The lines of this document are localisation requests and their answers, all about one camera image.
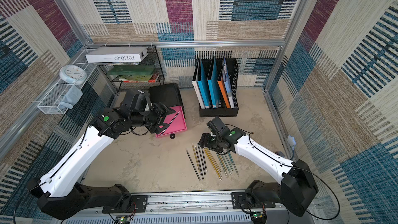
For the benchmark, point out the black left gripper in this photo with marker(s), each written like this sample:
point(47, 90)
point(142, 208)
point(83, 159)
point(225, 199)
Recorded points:
point(161, 111)

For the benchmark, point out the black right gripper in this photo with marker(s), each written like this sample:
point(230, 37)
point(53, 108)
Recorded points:
point(206, 141)

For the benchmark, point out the pink top drawer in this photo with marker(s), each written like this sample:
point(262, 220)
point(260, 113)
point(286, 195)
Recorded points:
point(178, 125)

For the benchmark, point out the black drawer cabinet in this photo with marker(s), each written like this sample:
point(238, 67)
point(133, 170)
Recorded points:
point(168, 94)

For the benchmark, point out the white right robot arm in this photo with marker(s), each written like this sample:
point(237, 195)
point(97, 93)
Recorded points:
point(294, 186)

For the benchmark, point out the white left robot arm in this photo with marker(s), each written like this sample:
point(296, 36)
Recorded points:
point(58, 192)

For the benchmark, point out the green pencil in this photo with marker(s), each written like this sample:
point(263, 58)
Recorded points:
point(233, 164)
point(222, 165)
point(226, 164)

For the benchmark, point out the red book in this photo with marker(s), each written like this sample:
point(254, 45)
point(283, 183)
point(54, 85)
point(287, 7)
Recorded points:
point(139, 78)

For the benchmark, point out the white binder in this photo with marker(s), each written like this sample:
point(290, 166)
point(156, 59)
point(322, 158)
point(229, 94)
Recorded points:
point(195, 85)

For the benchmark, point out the green book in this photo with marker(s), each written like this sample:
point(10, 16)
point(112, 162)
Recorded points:
point(131, 70)

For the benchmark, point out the teal folder left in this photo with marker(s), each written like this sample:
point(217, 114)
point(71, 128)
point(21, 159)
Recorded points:
point(202, 83)

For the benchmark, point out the teal folder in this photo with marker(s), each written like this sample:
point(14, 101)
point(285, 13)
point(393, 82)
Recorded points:
point(212, 79)
point(202, 83)

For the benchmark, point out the teal folder right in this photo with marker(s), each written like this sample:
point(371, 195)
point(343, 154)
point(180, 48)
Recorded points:
point(212, 79)

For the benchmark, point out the black mesh file holder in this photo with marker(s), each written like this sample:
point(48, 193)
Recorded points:
point(222, 111)

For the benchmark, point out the orange folder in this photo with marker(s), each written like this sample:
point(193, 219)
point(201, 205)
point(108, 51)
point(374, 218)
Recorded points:
point(223, 90)

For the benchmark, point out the light blue cloth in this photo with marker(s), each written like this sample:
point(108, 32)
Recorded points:
point(71, 98)

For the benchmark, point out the white folio box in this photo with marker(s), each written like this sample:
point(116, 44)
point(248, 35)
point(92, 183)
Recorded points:
point(117, 54)

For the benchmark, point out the white round clock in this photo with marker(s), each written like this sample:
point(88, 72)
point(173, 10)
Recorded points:
point(73, 74)

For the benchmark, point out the black mesh wire shelf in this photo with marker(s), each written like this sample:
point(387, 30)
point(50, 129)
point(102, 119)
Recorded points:
point(152, 59)

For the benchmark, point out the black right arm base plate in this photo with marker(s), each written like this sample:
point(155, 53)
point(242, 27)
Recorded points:
point(240, 200)

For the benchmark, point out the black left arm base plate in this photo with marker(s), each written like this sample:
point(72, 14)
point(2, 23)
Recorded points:
point(133, 203)

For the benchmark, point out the white wire basket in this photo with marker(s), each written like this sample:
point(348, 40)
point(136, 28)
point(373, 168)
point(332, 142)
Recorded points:
point(50, 102)

